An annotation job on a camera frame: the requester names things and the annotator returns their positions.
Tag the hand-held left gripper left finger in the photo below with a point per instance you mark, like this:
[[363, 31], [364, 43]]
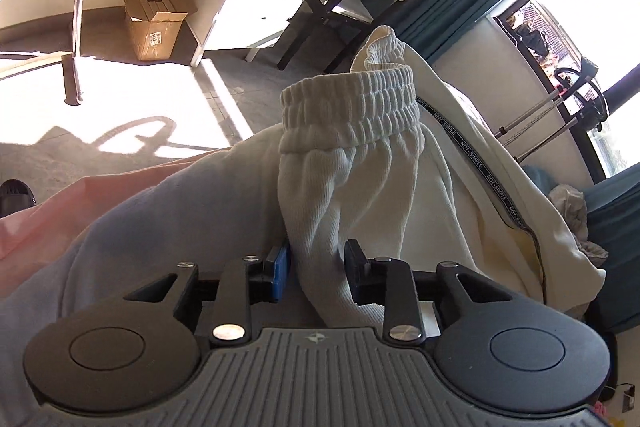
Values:
[[279, 274]]

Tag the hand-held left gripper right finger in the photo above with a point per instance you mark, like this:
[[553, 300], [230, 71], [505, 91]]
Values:
[[356, 274]]

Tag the cream white sweatpants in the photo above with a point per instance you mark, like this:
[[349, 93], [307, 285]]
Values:
[[350, 167]]

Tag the crumpled grey quilt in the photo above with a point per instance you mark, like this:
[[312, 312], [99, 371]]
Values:
[[570, 207]]

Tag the cardboard box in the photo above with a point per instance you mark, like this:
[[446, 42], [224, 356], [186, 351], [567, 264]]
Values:
[[155, 32]]

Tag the black shoe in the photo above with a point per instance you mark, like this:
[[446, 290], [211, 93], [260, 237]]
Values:
[[15, 199]]

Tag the black table frame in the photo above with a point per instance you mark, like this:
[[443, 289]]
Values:
[[312, 7]]

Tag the wall socket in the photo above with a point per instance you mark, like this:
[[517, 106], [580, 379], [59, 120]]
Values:
[[627, 402]]

